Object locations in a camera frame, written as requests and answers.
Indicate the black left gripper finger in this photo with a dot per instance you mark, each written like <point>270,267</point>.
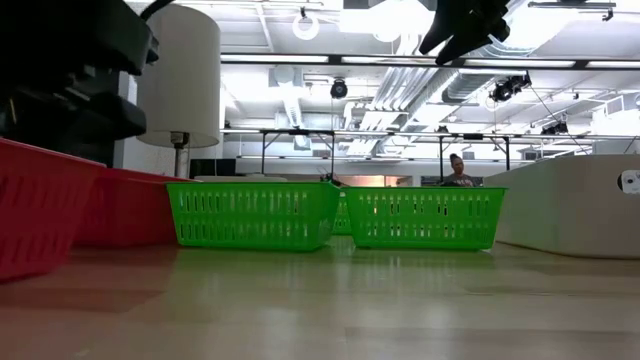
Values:
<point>97,82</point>
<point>75,115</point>

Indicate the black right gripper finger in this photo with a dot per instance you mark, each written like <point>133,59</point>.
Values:
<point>437,35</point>
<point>465,42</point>

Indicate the red plastic basket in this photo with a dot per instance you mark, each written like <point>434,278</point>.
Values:
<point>125,210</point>
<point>40,210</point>

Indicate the green plastic basket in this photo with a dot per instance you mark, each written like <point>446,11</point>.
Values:
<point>250,245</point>
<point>342,220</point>
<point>425,245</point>

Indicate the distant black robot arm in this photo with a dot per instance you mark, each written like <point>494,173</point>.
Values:
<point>331,178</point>

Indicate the black ceiling spotlight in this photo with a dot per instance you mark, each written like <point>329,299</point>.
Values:
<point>505,90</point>
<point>555,129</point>

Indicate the white shade table lamp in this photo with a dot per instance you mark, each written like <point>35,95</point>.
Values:
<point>185,75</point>

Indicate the person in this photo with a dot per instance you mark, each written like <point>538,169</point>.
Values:
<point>457,176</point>

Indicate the white distant table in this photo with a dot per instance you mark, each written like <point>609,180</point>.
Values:
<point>240,178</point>

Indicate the white plastic bin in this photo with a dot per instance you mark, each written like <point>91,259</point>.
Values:
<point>560,215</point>

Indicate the black distant rig frame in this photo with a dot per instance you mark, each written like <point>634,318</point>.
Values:
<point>472,136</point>
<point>297,132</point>

